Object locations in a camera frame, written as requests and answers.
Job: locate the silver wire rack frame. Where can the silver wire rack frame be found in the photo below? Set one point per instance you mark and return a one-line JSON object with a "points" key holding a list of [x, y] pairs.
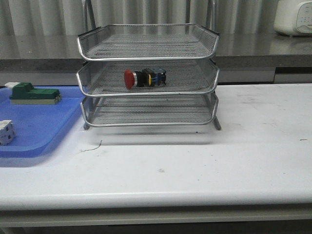
{"points": [[89, 24]]}

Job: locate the green electrical module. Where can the green electrical module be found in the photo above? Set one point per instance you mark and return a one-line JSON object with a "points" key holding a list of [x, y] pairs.
{"points": [[26, 93]]}

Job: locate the white appliance on counter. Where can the white appliance on counter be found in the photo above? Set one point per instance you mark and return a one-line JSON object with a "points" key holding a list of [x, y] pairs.
{"points": [[293, 17]]}

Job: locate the blue plastic tray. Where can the blue plastic tray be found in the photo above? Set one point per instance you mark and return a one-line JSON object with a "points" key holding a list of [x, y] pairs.
{"points": [[39, 127]]}

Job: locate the grey stone counter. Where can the grey stone counter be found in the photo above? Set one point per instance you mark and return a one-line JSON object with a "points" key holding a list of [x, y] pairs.
{"points": [[60, 53]]}

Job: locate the red emergency stop button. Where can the red emergency stop button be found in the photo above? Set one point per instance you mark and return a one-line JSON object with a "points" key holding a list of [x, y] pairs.
{"points": [[148, 77]]}

